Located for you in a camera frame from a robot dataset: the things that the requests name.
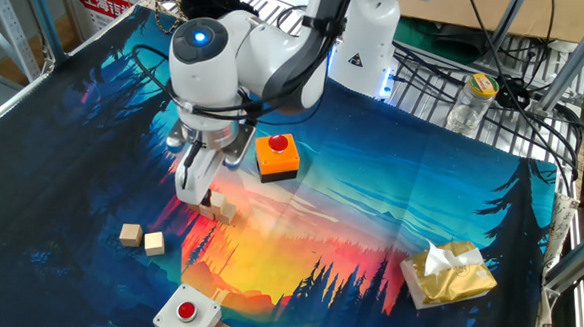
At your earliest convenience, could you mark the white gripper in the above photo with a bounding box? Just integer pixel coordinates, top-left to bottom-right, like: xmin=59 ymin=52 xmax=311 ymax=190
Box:
xmin=172 ymin=146 xmax=228 ymax=210

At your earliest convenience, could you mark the orange box with red button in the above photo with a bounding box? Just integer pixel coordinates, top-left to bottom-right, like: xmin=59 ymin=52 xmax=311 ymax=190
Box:
xmin=253 ymin=131 xmax=303 ymax=184

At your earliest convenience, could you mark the white box with red button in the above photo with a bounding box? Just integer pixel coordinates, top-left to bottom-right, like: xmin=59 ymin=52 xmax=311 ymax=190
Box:
xmin=150 ymin=280 xmax=223 ymax=327

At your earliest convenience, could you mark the colourful forest print cloth mat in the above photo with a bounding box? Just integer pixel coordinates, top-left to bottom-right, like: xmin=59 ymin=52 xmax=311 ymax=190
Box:
xmin=0 ymin=0 xmax=567 ymax=327

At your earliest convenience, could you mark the black fluffy duster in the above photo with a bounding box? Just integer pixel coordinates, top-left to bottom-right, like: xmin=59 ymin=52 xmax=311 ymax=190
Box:
xmin=180 ymin=0 xmax=260 ymax=23

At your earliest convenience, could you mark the white box with red print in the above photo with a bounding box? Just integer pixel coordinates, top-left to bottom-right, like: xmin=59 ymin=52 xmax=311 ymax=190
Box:
xmin=78 ymin=0 xmax=139 ymax=34

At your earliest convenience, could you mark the gold tissue pack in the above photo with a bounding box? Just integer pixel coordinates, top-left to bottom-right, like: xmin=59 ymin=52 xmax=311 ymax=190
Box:
xmin=398 ymin=236 xmax=500 ymax=312

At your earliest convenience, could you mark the dark green board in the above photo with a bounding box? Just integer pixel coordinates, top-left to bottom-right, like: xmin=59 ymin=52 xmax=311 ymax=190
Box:
xmin=393 ymin=12 xmax=491 ymax=70

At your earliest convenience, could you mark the clear jar with yellow lid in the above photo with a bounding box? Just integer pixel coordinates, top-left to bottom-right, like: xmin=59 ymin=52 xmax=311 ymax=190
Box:
xmin=442 ymin=71 xmax=503 ymax=137

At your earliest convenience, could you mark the black power adapter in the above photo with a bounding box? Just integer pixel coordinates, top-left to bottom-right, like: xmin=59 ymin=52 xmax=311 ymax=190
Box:
xmin=493 ymin=72 xmax=532 ymax=113

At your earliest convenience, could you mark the white patterned cloth strip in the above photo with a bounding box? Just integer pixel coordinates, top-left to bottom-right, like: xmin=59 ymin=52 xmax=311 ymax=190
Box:
xmin=527 ymin=190 xmax=584 ymax=327

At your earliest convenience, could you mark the aluminium profile bar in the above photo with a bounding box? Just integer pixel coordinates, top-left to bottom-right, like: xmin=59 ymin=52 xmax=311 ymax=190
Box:
xmin=539 ymin=215 xmax=584 ymax=296
xmin=531 ymin=10 xmax=584 ymax=115
xmin=478 ymin=0 xmax=551 ymax=69

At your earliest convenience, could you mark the flat brown cardboard sheet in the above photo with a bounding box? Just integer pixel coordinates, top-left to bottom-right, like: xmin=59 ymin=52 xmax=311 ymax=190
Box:
xmin=398 ymin=0 xmax=584 ymax=54

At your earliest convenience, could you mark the silver camera box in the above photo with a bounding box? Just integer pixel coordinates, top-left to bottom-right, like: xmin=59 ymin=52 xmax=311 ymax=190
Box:
xmin=164 ymin=115 xmax=259 ymax=172

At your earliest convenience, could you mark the brass chain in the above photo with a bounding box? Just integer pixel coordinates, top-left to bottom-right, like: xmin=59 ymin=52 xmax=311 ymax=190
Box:
xmin=152 ymin=0 xmax=190 ymax=35

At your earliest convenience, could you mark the thin black cable loop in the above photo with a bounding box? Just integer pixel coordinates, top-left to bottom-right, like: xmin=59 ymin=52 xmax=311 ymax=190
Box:
xmin=276 ymin=4 xmax=311 ymax=31

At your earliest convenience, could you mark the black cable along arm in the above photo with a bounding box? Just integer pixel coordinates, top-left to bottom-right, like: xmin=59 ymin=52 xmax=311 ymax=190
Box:
xmin=127 ymin=0 xmax=372 ymax=193

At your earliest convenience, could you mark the blue metal post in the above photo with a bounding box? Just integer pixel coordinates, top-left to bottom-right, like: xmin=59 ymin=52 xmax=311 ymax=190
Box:
xmin=30 ymin=0 xmax=67 ymax=66

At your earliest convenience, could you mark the grey perforated shelf frame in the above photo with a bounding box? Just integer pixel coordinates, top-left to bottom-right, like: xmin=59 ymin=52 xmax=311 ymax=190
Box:
xmin=0 ymin=0 xmax=43 ymax=85

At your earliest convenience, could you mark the black cable bundle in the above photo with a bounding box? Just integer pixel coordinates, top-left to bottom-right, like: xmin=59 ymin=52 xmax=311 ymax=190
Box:
xmin=388 ymin=0 xmax=584 ymax=192

